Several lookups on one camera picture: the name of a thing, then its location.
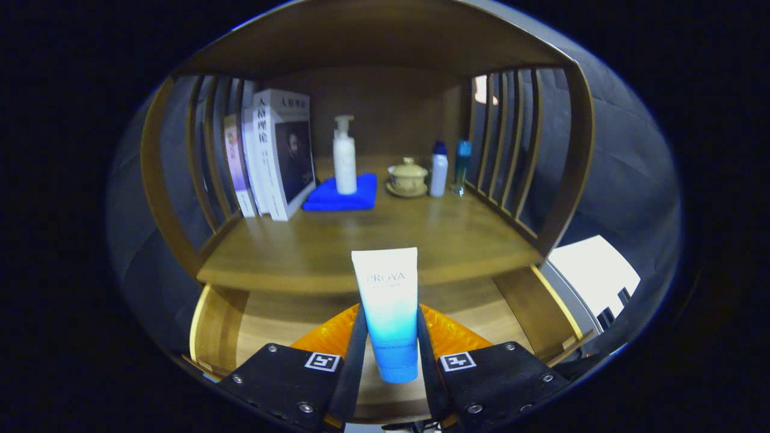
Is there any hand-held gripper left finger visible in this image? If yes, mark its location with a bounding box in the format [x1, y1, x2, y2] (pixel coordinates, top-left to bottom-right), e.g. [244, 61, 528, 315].
[217, 304, 369, 431]

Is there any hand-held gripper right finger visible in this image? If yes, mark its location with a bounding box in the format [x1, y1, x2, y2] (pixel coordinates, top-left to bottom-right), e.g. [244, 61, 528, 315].
[416, 304, 572, 429]

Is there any white and blue tube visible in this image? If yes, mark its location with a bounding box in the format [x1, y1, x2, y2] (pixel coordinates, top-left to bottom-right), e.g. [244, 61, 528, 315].
[351, 247, 420, 384]

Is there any wooden drawer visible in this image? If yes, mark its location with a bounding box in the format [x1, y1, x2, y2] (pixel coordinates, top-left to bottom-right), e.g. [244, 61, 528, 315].
[188, 265, 596, 425]

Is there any wooden countertop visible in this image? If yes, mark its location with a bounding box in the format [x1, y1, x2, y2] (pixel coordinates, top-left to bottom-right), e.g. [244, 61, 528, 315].
[197, 158, 542, 294]

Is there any wooden cabinet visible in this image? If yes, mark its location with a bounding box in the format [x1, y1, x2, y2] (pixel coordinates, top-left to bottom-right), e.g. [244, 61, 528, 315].
[140, 0, 596, 295]

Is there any blue folded cloth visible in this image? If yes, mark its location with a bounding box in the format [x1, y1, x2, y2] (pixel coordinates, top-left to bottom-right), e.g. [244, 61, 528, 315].
[301, 173, 378, 212]

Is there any yellow saucer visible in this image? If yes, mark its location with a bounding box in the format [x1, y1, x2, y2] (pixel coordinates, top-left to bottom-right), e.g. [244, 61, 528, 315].
[386, 182, 429, 198]

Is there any white grey machine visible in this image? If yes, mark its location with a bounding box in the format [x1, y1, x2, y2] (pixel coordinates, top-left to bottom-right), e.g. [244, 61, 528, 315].
[546, 235, 641, 331]

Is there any yellow lidded tea cup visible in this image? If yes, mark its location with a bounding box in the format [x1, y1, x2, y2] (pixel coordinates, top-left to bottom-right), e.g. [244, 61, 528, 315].
[388, 157, 429, 192]

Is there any white bottle blue cap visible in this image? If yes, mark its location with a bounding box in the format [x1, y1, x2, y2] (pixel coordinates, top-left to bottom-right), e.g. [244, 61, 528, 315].
[430, 141, 449, 198]

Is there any teal slim bottle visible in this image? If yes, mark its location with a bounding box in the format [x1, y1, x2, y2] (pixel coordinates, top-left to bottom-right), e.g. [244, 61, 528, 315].
[452, 140, 473, 197]

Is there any white pump bottle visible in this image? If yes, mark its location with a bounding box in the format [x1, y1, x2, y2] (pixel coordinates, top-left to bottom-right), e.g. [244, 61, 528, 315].
[333, 115, 358, 195]

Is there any thick white portrait book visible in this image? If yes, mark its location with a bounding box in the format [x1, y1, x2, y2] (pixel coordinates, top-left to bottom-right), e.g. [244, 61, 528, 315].
[253, 89, 316, 222]

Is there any thin white book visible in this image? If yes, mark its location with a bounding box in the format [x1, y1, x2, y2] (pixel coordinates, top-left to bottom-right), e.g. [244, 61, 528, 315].
[242, 107, 271, 216]

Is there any purple book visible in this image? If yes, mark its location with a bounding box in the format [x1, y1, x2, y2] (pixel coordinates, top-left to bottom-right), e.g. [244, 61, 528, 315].
[224, 114, 256, 218]

